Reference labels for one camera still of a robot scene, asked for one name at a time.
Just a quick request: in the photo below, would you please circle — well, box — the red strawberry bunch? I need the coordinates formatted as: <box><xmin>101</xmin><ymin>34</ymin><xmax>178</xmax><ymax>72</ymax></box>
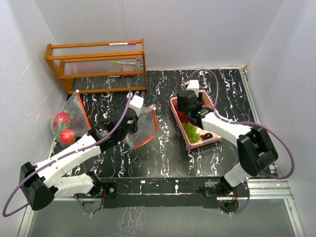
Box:
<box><xmin>177</xmin><ymin>112</ymin><xmax>190</xmax><ymax>123</ymax></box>

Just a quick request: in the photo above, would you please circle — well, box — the green grape cluster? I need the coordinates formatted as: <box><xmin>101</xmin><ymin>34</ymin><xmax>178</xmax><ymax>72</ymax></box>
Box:
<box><xmin>182</xmin><ymin>123</ymin><xmax>200</xmax><ymax>144</ymax></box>

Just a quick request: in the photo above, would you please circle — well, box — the dark red plum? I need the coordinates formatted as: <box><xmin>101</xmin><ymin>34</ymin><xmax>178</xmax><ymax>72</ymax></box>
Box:
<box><xmin>201</xmin><ymin>133</ymin><xmax>213</xmax><ymax>140</ymax></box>

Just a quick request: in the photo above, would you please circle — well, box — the clear orange zip bag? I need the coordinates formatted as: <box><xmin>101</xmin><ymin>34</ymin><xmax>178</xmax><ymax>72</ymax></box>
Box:
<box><xmin>50</xmin><ymin>90</ymin><xmax>91</xmax><ymax>147</ymax></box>

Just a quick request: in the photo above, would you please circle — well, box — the red apple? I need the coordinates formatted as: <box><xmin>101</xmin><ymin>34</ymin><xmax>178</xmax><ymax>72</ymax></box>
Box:
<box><xmin>59</xmin><ymin>129</ymin><xmax>76</xmax><ymax>145</ymax></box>

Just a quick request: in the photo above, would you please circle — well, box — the red green dragon fruit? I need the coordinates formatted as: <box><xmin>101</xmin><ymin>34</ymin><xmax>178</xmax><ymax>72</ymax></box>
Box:
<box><xmin>50</xmin><ymin>111</ymin><xmax>71</xmax><ymax>138</ymax></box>

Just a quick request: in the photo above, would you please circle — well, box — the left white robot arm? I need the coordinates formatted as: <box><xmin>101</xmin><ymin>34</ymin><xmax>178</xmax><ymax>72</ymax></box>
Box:
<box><xmin>20</xmin><ymin>108</ymin><xmax>140</xmax><ymax>211</ymax></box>

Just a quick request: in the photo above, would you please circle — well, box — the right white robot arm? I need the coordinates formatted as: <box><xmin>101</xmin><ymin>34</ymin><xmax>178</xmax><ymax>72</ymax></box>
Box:
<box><xmin>177</xmin><ymin>90</ymin><xmax>278</xmax><ymax>195</ymax></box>

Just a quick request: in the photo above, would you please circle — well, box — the pink perforated plastic basket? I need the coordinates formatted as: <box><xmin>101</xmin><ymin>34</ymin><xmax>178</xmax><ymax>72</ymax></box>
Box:
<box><xmin>170</xmin><ymin>89</ymin><xmax>222</xmax><ymax>150</ymax></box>

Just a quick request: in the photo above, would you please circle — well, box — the wooden shelf rack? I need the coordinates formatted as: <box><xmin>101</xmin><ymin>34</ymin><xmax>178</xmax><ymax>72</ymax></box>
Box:
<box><xmin>44</xmin><ymin>39</ymin><xmax>148</xmax><ymax>94</ymax></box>

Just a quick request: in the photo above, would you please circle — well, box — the green yellow toothbrush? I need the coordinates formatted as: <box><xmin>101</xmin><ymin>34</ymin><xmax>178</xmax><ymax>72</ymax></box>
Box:
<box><xmin>111</xmin><ymin>61</ymin><xmax>136</xmax><ymax>65</ymax></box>

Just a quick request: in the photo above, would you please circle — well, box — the pink white marker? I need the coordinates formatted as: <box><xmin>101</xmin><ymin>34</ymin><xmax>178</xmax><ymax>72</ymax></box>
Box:
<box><xmin>108</xmin><ymin>42</ymin><xmax>137</xmax><ymax>46</ymax></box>

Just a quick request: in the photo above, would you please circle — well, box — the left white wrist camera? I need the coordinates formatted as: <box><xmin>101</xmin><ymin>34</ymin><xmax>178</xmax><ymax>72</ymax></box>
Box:
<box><xmin>128</xmin><ymin>95</ymin><xmax>144</xmax><ymax>116</ymax></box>

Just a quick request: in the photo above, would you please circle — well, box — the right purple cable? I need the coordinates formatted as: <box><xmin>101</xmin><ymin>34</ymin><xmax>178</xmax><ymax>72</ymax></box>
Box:
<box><xmin>184</xmin><ymin>69</ymin><xmax>296</xmax><ymax>180</ymax></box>

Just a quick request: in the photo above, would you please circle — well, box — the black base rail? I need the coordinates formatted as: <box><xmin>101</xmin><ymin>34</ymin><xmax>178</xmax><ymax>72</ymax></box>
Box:
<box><xmin>74</xmin><ymin>176</ymin><xmax>250</xmax><ymax>209</ymax></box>

